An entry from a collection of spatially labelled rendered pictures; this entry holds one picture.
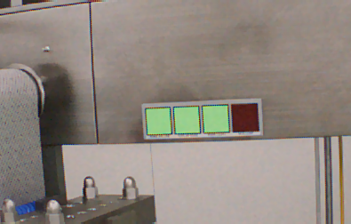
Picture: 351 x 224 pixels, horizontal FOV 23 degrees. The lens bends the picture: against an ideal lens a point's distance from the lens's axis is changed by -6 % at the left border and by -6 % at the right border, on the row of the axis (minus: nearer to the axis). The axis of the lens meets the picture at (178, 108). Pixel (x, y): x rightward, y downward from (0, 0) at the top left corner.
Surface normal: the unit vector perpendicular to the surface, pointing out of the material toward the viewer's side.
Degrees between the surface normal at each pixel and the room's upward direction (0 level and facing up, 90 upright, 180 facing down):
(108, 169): 90
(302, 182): 90
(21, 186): 90
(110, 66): 90
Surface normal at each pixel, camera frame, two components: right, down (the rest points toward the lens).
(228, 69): -0.38, 0.07
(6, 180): 0.92, -0.04
